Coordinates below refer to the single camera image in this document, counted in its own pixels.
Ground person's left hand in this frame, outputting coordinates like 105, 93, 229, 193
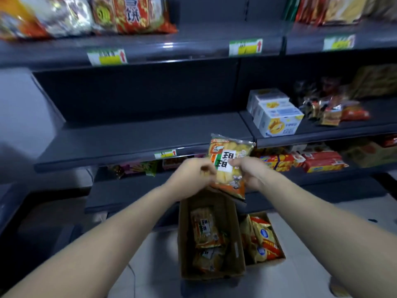
166, 157, 218, 202

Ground person's right hand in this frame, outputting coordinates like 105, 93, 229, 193
229, 156, 271, 193

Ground orange rice cracker packet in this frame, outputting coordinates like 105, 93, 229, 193
207, 133, 257, 201
190, 208, 223, 249
192, 245, 227, 274

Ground person's left forearm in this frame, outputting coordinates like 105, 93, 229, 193
0, 182, 182, 298

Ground person's right forearm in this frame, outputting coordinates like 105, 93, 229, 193
259, 169, 397, 298

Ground red yellow purple snack packet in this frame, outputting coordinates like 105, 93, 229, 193
258, 153, 296, 172

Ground white pastry box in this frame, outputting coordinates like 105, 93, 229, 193
246, 88, 289, 113
258, 112, 305, 139
252, 100, 297, 121

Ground green pink snack packets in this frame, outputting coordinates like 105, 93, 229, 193
108, 161, 159, 179

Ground tall brown cardboard box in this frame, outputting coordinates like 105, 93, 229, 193
178, 189, 247, 281

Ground yellow snack packet blue badge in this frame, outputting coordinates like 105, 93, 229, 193
239, 214, 268, 265
251, 216, 285, 260

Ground wide dark grey shelf unit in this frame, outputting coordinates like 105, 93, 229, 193
0, 0, 287, 214

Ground red biscuit box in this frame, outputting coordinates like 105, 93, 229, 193
303, 160, 349, 173
301, 150, 343, 162

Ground low brown cardboard box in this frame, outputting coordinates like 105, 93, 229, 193
238, 211, 286, 267

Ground pile of small wrapped snacks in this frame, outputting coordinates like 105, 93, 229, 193
294, 77, 371, 127

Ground narrow dark grey shelf unit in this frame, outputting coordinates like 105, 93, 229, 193
239, 15, 397, 196

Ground yellow green carton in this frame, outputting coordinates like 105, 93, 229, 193
340, 140, 397, 168

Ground pale yellow patterned snack bags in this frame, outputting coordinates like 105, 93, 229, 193
350, 64, 397, 100

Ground red gold cracker bag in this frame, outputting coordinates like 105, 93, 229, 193
91, 0, 178, 35

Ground row of red yellow bags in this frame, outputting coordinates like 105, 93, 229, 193
291, 0, 397, 27

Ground silver white snack bag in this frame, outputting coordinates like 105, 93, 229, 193
29, 0, 94, 38

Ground orange yellow snack bag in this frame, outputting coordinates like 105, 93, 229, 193
0, 0, 48, 41

